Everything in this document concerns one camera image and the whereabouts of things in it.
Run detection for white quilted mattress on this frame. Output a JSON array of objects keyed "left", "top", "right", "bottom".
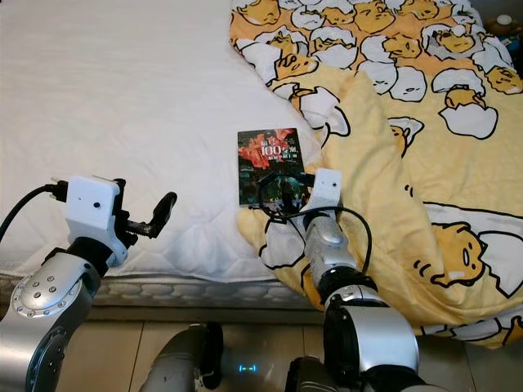
[{"left": 0, "top": 0, "right": 523, "bottom": 307}]

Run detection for grey left robot leg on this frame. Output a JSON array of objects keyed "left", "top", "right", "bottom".
[{"left": 143, "top": 323, "right": 221, "bottom": 392}]

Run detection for dark red-print book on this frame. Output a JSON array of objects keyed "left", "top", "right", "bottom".
[{"left": 237, "top": 128, "right": 307, "bottom": 207}]

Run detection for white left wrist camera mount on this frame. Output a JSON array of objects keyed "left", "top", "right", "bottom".
[{"left": 65, "top": 176, "right": 125, "bottom": 266}]

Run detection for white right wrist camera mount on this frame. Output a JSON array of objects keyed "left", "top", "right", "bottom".
[{"left": 306, "top": 167, "right": 344, "bottom": 216}]

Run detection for grey robot leg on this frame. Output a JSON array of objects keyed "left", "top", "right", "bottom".
[
  {"left": 143, "top": 323, "right": 221, "bottom": 392},
  {"left": 286, "top": 355, "right": 336, "bottom": 392}
]

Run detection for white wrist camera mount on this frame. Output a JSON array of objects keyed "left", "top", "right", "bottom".
[
  {"left": 306, "top": 167, "right": 344, "bottom": 216},
  {"left": 65, "top": 176, "right": 125, "bottom": 266}
]

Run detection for yellow cartoon egg blanket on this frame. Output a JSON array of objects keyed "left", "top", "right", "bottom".
[{"left": 229, "top": 0, "right": 523, "bottom": 348}]

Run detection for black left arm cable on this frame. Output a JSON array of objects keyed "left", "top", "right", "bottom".
[{"left": 0, "top": 184, "right": 68, "bottom": 239}]

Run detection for grey right robot leg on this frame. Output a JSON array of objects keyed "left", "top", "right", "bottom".
[{"left": 286, "top": 355, "right": 336, "bottom": 392}]

